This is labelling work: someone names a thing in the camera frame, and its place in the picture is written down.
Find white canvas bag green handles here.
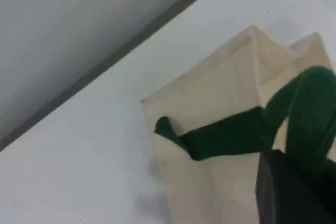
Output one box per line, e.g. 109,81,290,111
141,24,336,224

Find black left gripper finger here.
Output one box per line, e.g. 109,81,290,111
256,149,336,224

